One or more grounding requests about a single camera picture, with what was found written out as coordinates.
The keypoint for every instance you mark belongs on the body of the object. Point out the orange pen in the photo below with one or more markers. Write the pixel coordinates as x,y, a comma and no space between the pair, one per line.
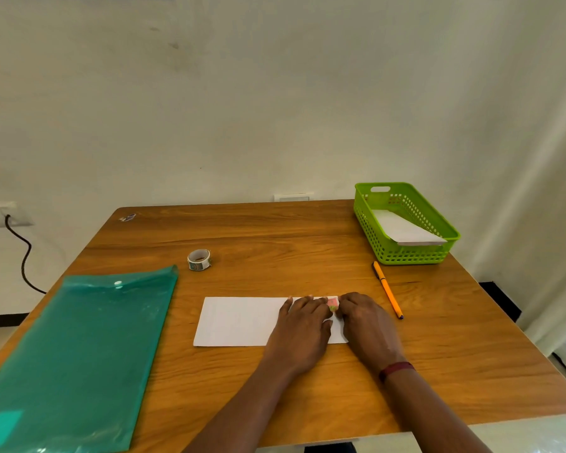
387,290

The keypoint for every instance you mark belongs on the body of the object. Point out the person's left forearm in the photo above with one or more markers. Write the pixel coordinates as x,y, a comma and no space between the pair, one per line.
240,410

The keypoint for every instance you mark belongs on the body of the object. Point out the green plastic basket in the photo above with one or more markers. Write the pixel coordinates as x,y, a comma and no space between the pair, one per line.
405,257

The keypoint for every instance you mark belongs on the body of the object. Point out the dark red wrist band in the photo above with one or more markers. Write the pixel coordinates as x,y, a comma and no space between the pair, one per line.
396,369

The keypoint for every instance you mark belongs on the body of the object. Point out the person's right forearm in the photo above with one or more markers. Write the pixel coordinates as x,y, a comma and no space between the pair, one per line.
429,415

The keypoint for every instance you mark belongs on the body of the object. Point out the person's left hand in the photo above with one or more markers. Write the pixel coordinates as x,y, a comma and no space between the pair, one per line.
299,339

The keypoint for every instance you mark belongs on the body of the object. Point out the small clear tape roll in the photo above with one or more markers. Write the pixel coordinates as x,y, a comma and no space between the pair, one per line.
199,260

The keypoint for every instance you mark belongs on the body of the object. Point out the green translucent plastic folder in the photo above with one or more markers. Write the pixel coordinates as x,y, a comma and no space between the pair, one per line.
85,358

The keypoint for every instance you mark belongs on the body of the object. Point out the person's right hand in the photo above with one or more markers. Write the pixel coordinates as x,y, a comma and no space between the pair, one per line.
370,332

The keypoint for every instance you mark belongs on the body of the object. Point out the white blank wall plate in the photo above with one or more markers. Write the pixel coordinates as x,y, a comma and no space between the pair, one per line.
292,198

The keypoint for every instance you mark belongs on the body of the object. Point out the black skirting board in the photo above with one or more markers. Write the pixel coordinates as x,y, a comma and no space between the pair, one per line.
2,320

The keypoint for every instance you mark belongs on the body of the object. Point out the small silver foil scrap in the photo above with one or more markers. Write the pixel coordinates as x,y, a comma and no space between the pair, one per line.
127,217

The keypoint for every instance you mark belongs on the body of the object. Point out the person's right leg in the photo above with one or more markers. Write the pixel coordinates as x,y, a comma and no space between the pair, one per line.
330,448

